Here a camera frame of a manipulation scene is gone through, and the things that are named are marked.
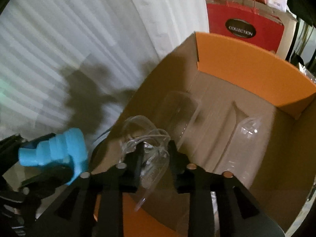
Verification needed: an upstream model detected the blue collapsible funnel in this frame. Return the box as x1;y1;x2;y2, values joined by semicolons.
18;128;88;185

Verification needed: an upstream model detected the clear plastic packaging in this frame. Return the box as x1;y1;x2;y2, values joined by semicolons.
120;91;261;210

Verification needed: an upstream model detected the orange cardboard fruit box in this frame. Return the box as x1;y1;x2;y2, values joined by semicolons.
93;32;315;236

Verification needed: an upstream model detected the red collection gift box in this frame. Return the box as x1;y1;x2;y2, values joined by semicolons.
206;0;284;52

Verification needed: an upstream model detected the large brown cardboard box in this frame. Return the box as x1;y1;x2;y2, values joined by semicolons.
256;2;297;59

